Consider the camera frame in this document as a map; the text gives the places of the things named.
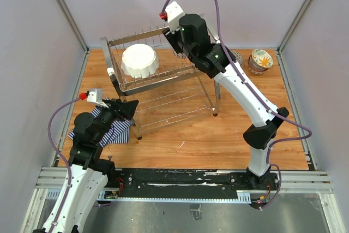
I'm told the pink floral bowl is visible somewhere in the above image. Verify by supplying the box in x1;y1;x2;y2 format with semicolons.
248;58;269;74

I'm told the red diamond pattern bowl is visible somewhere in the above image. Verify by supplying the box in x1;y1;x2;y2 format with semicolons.
173;51;187;59

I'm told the blue white striped cloth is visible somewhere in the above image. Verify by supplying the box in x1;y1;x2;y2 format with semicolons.
74;106;131;148

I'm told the orange green leaf bowl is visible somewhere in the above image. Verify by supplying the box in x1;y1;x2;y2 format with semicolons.
251;49;273;69

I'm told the steel two-tier dish rack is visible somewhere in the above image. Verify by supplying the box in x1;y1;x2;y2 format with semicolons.
100;26;221;140

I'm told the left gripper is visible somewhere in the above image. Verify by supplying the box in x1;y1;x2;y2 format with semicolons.
93;98;139;143

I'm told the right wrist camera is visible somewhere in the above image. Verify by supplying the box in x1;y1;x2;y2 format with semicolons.
159;1;185;34

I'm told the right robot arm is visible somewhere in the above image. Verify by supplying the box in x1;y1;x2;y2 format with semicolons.
160;13;289;189

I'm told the grey leaf pattern bowl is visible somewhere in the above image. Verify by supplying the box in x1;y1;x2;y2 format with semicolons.
248;55;262;68

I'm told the brown lattice pattern bowl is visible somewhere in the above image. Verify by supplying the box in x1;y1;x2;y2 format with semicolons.
231;50;244;66

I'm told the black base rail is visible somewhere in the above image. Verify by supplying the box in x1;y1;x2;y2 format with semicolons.
107;169;279;200

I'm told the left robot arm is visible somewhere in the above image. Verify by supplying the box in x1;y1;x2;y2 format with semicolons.
36;99;139;232

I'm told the white scalloped bowl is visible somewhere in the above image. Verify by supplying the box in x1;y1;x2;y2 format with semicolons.
121;44;160;79

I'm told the black diamond pattern bowl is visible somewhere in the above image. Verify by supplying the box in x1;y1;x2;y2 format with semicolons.
248;65;267;75

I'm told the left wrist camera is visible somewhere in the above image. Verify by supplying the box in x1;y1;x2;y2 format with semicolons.
79;88;109;108

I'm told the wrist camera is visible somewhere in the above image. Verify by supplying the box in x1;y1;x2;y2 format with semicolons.
159;1;185;34
79;88;109;108

